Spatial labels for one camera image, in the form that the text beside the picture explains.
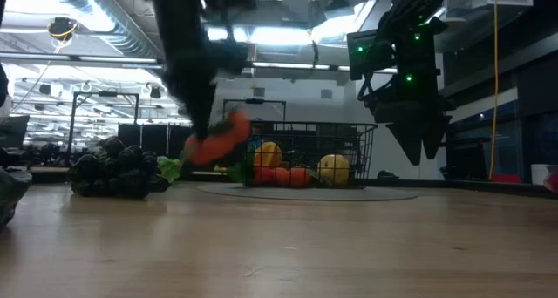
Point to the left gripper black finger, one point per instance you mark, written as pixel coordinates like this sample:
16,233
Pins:
208,115
194,115

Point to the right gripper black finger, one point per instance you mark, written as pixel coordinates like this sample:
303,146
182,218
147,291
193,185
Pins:
433,134
410,141

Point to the orange carrot with greens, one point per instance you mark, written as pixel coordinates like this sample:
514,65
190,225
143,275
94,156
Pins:
209,147

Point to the green leafy lettuce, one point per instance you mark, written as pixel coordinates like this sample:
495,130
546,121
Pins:
170,169

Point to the dark grape bunch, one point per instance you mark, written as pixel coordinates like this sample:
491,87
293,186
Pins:
117,171

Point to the orange carrot with green top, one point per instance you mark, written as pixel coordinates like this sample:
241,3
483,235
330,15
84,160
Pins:
283,177

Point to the dark green cucumber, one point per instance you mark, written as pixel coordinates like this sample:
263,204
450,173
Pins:
11,193

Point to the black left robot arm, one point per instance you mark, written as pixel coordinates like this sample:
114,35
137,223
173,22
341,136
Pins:
174,19

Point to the black dome object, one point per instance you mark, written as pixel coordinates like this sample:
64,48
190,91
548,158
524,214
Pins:
388,175

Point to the person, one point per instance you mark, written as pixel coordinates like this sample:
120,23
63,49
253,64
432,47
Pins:
257,130

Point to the red box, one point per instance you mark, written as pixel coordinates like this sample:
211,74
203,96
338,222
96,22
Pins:
505,178

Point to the long ceiling light strip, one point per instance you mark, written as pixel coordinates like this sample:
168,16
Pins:
287,65

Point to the white cup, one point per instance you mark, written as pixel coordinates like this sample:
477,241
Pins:
540,174

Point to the grey round mat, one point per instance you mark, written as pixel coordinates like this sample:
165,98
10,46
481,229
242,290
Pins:
305,194

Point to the black monitor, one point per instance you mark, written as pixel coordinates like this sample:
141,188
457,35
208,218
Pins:
13,132

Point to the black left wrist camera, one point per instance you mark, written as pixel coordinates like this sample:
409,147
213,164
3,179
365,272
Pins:
233,58

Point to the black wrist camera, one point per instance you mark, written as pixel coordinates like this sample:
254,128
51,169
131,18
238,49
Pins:
233,58
370,54

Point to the black metal rig frame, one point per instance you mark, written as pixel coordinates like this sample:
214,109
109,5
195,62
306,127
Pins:
106,94
261,101

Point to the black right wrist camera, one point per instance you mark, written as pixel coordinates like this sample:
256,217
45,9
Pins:
370,54

